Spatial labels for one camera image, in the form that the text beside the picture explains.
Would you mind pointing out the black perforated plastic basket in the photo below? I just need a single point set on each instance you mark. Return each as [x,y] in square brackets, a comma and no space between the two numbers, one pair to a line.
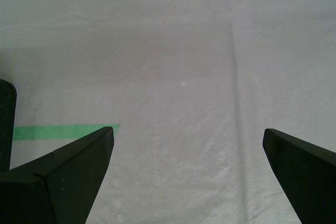
[6,124]

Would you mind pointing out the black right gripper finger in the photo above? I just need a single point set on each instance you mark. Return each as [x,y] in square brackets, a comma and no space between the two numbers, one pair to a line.
[47,197]
[315,182]

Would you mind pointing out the long green tape strip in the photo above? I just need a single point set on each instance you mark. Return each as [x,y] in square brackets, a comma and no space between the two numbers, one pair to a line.
[52,132]

